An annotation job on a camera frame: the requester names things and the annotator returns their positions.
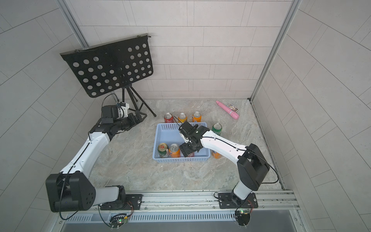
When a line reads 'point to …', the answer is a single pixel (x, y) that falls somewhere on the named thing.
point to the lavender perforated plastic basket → (169, 134)
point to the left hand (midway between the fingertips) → (144, 116)
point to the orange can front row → (175, 151)
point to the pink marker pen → (230, 111)
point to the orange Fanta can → (216, 155)
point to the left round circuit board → (117, 220)
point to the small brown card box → (232, 107)
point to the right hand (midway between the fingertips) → (188, 150)
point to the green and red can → (162, 149)
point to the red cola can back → (168, 118)
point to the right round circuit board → (242, 217)
